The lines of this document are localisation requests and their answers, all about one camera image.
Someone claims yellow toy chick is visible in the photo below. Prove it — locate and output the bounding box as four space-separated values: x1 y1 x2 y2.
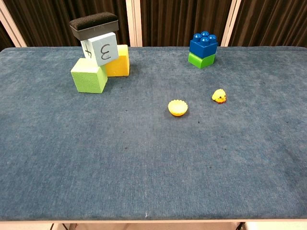
212 89 227 104

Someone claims black whiteboard eraser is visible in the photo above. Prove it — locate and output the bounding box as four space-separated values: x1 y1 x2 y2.
69 11 119 41

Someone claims yellow foam cube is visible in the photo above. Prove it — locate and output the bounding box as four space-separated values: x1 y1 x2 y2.
105 44 130 77

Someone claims yellow scalloped plastic cup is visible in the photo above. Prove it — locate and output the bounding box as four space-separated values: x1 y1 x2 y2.
167 99 189 117

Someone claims blue studded building brick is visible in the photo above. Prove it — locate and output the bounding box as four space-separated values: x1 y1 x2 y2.
189 31 218 59

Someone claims green building brick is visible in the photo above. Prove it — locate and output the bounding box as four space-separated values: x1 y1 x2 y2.
188 52 216 69

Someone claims green foam cube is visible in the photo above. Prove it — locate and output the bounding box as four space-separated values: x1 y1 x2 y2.
71 57 108 94

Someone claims light blue numbered foam cube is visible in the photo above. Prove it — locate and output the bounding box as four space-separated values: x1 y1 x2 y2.
80 32 119 67

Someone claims blue table cloth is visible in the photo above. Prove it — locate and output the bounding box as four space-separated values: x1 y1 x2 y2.
0 46 307 221

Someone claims dark brown curtain panel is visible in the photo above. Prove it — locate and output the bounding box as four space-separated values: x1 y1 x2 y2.
2 0 130 48
140 0 233 47
228 0 307 47

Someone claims white frame post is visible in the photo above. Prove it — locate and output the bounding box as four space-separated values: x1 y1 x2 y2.
0 0 27 48
220 0 242 47
125 0 143 47

